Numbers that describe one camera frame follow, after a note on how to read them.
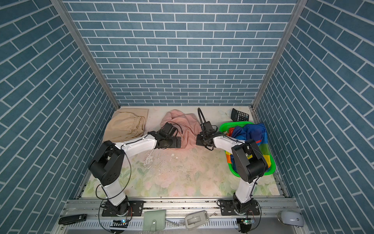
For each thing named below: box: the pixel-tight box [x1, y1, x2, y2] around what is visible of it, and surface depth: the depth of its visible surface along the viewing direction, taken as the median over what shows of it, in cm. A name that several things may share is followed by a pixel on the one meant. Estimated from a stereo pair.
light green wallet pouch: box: [143, 209, 166, 232], surface depth 71 cm
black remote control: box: [58, 214, 88, 226], surface depth 71 cm
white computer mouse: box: [277, 210, 304, 228], surface depth 68 cm
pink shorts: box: [160, 109, 203, 149], surface depth 104 cm
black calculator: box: [230, 108, 249, 122], surface depth 114 cm
